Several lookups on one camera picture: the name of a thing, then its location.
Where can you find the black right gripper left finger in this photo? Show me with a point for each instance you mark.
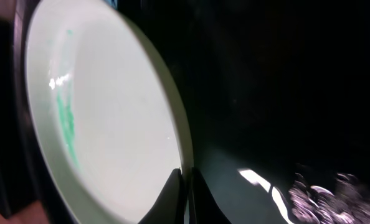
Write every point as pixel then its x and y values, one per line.
pixel 169 207

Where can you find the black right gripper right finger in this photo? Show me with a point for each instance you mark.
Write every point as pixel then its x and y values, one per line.
pixel 202 206

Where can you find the mint plate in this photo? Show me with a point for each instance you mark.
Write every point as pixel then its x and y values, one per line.
pixel 108 118

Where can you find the round black serving tray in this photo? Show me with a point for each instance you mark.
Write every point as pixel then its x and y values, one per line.
pixel 277 99

